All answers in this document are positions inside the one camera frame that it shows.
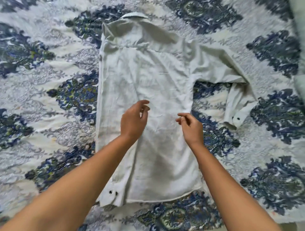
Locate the person's right forearm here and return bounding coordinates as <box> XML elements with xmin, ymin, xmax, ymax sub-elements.
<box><xmin>192</xmin><ymin>142</ymin><xmax>281</xmax><ymax>231</ymax></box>

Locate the bed with blue patterned sheet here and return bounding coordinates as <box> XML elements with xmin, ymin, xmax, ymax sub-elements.
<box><xmin>0</xmin><ymin>0</ymin><xmax>305</xmax><ymax>231</ymax></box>

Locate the person's left forearm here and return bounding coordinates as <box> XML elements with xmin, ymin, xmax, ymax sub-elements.
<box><xmin>0</xmin><ymin>135</ymin><xmax>138</xmax><ymax>231</ymax></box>

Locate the white long-sleeved shirt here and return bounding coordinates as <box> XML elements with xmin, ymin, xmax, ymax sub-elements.
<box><xmin>95</xmin><ymin>12</ymin><xmax>258</xmax><ymax>208</ymax></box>

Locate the person's left hand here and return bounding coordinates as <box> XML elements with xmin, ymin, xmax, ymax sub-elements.
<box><xmin>120</xmin><ymin>100</ymin><xmax>151</xmax><ymax>143</ymax></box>

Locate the person's right hand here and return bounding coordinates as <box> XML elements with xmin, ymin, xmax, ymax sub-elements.
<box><xmin>175</xmin><ymin>112</ymin><xmax>205</xmax><ymax>149</ymax></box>

